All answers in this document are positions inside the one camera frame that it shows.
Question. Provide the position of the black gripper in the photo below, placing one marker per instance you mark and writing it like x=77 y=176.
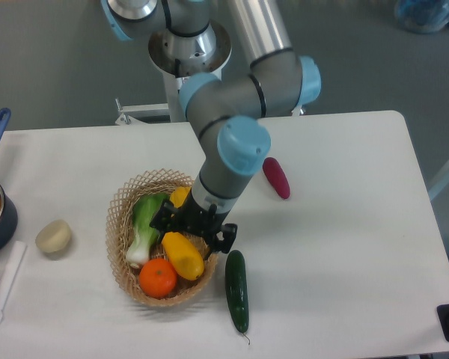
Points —
x=204 y=221

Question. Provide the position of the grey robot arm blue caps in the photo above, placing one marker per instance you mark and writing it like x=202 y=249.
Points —
x=224 y=116

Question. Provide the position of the woven wicker basket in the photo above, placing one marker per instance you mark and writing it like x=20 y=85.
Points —
x=120 y=234

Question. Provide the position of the yellow bell pepper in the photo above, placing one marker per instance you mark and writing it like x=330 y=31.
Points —
x=179 y=195

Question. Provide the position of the green bok choy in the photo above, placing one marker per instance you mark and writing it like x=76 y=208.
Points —
x=145 y=236

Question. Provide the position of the orange fruit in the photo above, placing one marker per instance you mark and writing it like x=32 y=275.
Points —
x=157 y=278

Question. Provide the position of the dark green cucumber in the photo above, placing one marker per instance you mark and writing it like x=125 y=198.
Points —
x=236 y=290

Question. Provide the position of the purple sweet potato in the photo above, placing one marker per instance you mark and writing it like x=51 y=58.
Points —
x=276 y=177

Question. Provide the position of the beige potato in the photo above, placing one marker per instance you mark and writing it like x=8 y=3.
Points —
x=54 y=237

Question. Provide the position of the white rolled cloth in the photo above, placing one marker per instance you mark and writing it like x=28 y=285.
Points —
x=10 y=270

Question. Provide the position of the blue plastic bag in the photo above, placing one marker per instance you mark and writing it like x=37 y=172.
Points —
x=422 y=17

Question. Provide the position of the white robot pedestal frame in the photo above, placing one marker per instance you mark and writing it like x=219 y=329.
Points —
x=130 y=114

